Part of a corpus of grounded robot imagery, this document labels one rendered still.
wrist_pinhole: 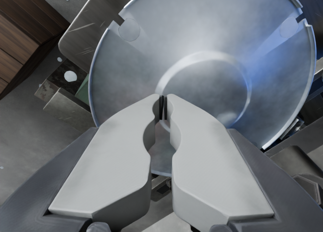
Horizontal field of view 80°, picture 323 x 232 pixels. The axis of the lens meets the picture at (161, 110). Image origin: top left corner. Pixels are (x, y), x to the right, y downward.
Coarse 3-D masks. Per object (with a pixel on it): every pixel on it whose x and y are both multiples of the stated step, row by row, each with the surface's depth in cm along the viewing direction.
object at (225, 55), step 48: (144, 0) 19; (192, 0) 20; (240, 0) 20; (288, 0) 20; (144, 48) 21; (192, 48) 22; (240, 48) 23; (288, 48) 23; (96, 96) 24; (144, 96) 25; (192, 96) 25; (240, 96) 25; (288, 96) 27
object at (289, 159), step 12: (276, 156) 16; (288, 156) 15; (300, 156) 15; (312, 156) 17; (288, 168) 15; (300, 168) 14; (312, 168) 14; (300, 180) 13; (312, 180) 13; (312, 192) 12
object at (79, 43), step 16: (96, 0) 19; (112, 0) 19; (128, 0) 19; (80, 16) 20; (96, 16) 20; (112, 16) 20; (80, 32) 20; (96, 32) 21; (64, 48) 21; (80, 48) 21; (96, 48) 21; (80, 64) 22
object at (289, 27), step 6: (288, 18) 21; (294, 18) 22; (282, 24) 22; (288, 24) 22; (294, 24) 22; (282, 30) 22; (288, 30) 22; (294, 30) 22; (282, 36) 22; (288, 36) 22
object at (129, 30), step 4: (128, 20) 20; (132, 20) 20; (124, 24) 20; (128, 24) 20; (132, 24) 20; (136, 24) 20; (120, 28) 20; (124, 28) 20; (128, 28) 20; (132, 28) 20; (136, 28) 20; (120, 32) 20; (124, 32) 20; (128, 32) 20; (132, 32) 20; (136, 32) 21; (124, 36) 21; (128, 36) 21; (132, 36) 21; (136, 36) 21; (128, 40) 21; (132, 40) 21
